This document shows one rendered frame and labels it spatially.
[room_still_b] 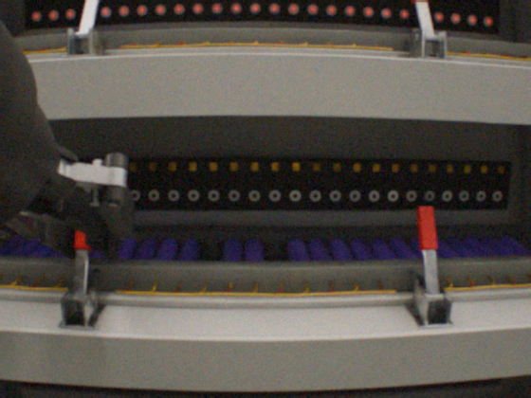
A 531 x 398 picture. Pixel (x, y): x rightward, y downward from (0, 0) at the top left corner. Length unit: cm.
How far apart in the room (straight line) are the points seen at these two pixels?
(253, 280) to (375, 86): 18
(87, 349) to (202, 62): 22
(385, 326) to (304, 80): 19
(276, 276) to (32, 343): 20
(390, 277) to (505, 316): 10
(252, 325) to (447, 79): 23
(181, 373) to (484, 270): 27
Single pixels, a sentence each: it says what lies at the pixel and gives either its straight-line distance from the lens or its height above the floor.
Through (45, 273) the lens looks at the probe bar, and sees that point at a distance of 47.
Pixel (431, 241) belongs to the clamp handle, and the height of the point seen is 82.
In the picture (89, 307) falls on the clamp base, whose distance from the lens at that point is 40.
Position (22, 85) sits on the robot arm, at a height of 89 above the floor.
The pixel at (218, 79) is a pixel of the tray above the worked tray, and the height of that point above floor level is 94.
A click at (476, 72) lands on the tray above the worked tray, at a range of 41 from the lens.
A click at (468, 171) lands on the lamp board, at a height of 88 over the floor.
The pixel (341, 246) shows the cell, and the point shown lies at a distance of 50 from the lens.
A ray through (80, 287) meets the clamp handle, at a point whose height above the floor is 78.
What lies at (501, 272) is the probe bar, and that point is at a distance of 49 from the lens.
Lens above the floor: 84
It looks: 2 degrees up
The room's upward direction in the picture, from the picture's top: straight up
